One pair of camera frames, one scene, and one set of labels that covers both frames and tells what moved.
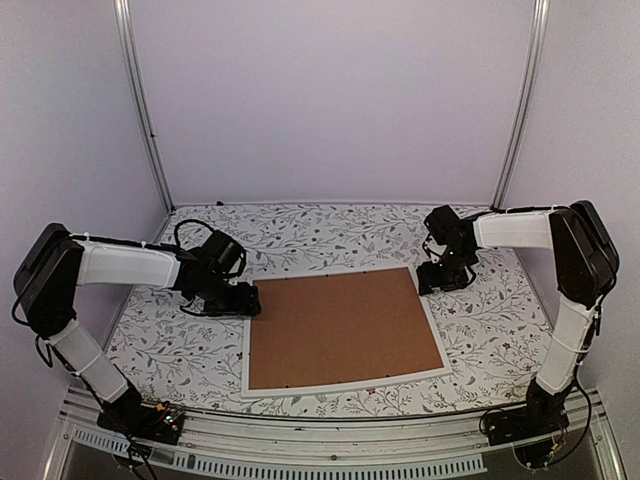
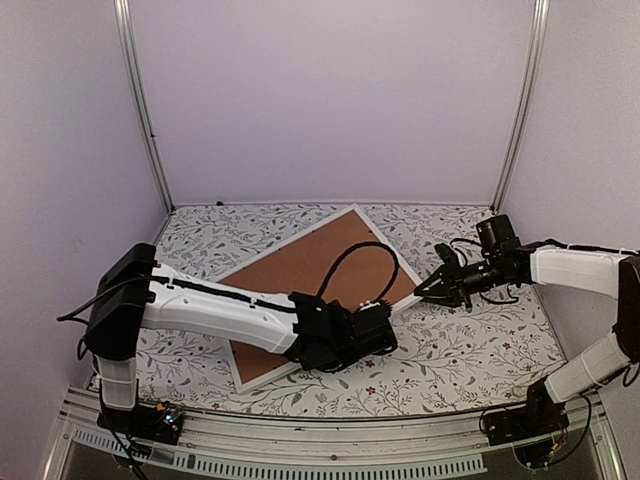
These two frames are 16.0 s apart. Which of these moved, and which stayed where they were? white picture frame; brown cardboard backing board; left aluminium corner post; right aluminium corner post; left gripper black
Moved: left gripper black; white picture frame; brown cardboard backing board
Stayed: right aluminium corner post; left aluminium corner post
